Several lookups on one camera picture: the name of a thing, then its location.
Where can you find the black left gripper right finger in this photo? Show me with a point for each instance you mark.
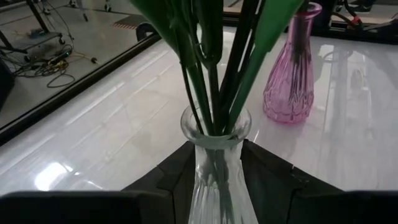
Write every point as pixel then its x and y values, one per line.
pixel 311 208

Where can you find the black power strip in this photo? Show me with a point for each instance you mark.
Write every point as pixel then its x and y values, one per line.
pixel 59 57

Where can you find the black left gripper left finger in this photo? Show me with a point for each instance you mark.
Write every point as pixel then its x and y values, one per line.
pixel 93 208

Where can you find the grey wheeled stand base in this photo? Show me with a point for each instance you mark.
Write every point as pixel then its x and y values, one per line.
pixel 34 39

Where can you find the black table frame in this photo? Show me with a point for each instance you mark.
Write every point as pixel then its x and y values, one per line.
pixel 77 90

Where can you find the pink glass vase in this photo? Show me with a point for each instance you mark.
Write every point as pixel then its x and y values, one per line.
pixel 289 93

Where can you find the dark hazard-striped floor mat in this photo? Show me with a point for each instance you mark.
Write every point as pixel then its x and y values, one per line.
pixel 132 21

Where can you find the black curved frame clamp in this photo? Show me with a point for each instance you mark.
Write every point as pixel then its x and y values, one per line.
pixel 140 29

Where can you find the clear glass vase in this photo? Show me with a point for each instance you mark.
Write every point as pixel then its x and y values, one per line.
pixel 217 174

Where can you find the green flower stems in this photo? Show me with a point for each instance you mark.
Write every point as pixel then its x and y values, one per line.
pixel 264 46

